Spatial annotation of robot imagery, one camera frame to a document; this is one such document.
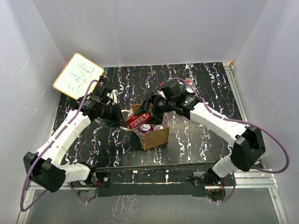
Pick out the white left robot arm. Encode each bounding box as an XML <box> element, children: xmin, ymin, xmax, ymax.
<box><xmin>23</xmin><ymin>85</ymin><xmax>121</xmax><ymax>193</ymax></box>

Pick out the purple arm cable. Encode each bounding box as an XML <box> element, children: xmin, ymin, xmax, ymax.
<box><xmin>163</xmin><ymin>78</ymin><xmax>290</xmax><ymax>206</ymax></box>
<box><xmin>20</xmin><ymin>79</ymin><xmax>101</xmax><ymax>212</ymax></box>

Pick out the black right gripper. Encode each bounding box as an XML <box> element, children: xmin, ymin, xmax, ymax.
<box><xmin>135</xmin><ymin>91</ymin><xmax>175</xmax><ymax>125</ymax></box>

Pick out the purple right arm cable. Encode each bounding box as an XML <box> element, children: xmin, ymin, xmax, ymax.
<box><xmin>163</xmin><ymin>78</ymin><xmax>290</xmax><ymax>206</ymax></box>

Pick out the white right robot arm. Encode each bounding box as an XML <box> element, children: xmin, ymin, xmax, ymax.
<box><xmin>127</xmin><ymin>78</ymin><xmax>265</xmax><ymax>185</ymax></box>

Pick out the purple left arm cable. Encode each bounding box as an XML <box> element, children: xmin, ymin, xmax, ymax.
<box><xmin>20</xmin><ymin>79</ymin><xmax>101</xmax><ymax>212</ymax></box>

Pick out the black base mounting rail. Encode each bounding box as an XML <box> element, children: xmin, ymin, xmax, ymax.
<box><xmin>77</xmin><ymin>161</ymin><xmax>236</xmax><ymax>198</ymax></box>

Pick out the red coke can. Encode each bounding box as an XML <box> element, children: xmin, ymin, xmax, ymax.
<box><xmin>126</xmin><ymin>113</ymin><xmax>151</xmax><ymax>130</ymax></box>

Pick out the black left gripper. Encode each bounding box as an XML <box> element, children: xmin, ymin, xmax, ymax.
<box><xmin>100</xmin><ymin>101</ymin><xmax>127</xmax><ymax>128</ymax></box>

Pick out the purple fanta can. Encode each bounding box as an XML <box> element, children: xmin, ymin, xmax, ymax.
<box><xmin>139</xmin><ymin>124</ymin><xmax>153</xmax><ymax>133</ymax></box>

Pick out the small white whiteboard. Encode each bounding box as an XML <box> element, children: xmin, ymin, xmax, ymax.
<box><xmin>53</xmin><ymin>53</ymin><xmax>104</xmax><ymax>100</ymax></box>

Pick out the red-tab soda can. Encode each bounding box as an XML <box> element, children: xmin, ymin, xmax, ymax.
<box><xmin>185</xmin><ymin>78</ymin><xmax>194</xmax><ymax>85</ymax></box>

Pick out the aluminium frame profile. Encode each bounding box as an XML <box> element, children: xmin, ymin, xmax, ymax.
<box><xmin>17</xmin><ymin>170</ymin><xmax>288</xmax><ymax>224</ymax></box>

